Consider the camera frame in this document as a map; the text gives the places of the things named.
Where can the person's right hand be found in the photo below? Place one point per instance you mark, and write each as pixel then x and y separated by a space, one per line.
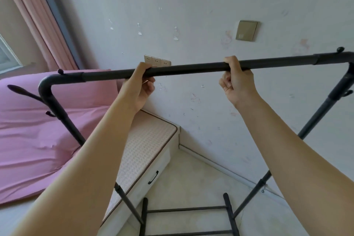
pixel 243 86

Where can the person's left hand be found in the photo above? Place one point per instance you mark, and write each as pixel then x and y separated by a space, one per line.
pixel 134 89

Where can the person's left fingers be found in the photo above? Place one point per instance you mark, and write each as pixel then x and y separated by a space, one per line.
pixel 150 86

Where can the person's right fingers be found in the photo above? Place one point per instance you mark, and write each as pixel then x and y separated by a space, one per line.
pixel 226 83

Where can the black metal clothes rack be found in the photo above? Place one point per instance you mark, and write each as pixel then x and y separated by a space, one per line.
pixel 193 66

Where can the person's right forearm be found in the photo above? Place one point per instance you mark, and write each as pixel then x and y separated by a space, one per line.
pixel 298 161

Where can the person's left forearm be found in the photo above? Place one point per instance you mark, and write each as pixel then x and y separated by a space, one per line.
pixel 83 166

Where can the beige patterned mattress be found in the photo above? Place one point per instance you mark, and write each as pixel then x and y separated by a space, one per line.
pixel 146 139

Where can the white skirting board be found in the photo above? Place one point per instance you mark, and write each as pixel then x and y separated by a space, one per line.
pixel 221 169

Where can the pink bed sheet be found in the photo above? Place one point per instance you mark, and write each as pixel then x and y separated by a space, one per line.
pixel 27 133

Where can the pink curtain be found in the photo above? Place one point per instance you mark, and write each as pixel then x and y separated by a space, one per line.
pixel 36 14

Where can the beige wall socket panel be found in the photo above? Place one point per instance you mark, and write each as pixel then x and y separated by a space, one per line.
pixel 156 61

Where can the beige wall switch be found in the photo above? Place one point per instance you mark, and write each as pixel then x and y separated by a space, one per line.
pixel 247 30

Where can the white bed frame with drawer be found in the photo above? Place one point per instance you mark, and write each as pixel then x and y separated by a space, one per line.
pixel 157 166

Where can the white window frame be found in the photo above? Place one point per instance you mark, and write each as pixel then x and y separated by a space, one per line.
pixel 7 56

